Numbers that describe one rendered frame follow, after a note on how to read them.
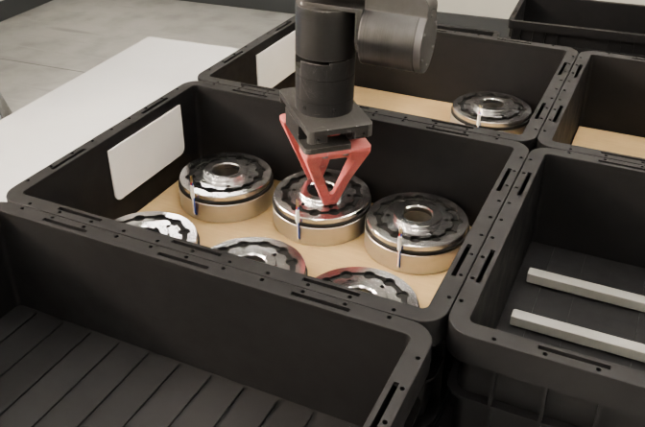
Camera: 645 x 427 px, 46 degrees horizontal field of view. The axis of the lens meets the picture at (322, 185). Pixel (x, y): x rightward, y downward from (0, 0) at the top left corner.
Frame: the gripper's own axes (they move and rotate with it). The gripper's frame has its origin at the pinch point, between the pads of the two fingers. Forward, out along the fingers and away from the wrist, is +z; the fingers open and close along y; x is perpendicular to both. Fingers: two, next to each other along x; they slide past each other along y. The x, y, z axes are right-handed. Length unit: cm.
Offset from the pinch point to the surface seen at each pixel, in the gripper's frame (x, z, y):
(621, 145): -41.5, 3.8, 4.4
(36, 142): 31, 19, 56
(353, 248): -1.3, 4.0, -6.2
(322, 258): 2.2, 4.0, -7.0
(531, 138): -19.4, -6.2, -7.2
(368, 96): -16.7, 4.7, 29.0
